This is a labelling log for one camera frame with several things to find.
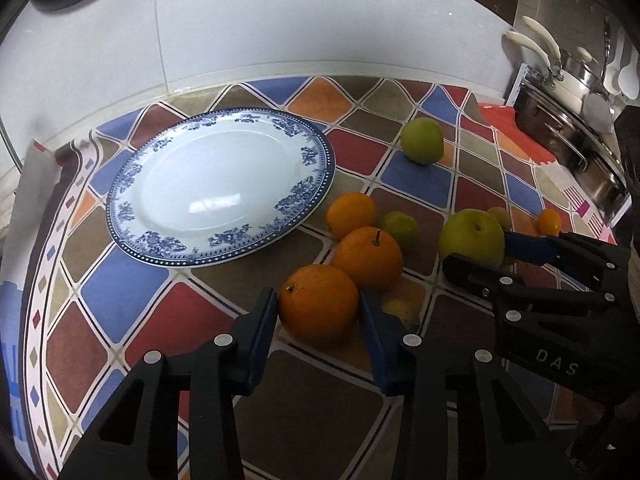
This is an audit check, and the small orange mandarin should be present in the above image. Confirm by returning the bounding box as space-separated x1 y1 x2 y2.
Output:
326 192 378 240

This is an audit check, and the yellow green pear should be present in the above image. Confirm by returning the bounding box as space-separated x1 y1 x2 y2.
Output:
438 209 506 269

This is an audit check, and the colourful diamond pattern tablecloth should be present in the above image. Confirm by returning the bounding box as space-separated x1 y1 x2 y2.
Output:
1 76 613 479

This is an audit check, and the white spoon utensil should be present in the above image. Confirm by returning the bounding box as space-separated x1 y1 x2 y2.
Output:
618 47 639 101

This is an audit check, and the small green mandarin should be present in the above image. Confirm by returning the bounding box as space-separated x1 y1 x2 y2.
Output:
378 211 420 254

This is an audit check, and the round yellow brown fruit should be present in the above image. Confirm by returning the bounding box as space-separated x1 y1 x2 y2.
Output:
487 207 513 232

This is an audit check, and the green apple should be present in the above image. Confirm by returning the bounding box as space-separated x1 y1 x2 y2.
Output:
399 117 444 166

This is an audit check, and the small orange kumquat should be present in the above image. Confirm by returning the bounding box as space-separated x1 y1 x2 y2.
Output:
537 208 562 236

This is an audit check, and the large orange without stem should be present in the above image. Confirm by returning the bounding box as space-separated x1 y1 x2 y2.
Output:
279 264 359 346

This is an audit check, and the small yellow brown fruit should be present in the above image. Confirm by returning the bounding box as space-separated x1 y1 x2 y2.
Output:
382 298 420 332

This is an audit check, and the blue white porcelain plate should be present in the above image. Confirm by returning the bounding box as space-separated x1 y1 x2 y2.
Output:
106 107 335 268

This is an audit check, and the cream knife handle upper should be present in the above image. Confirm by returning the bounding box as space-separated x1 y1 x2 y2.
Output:
523 15 562 61

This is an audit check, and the large orange with stem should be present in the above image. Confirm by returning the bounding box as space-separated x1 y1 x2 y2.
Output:
331 226 404 290

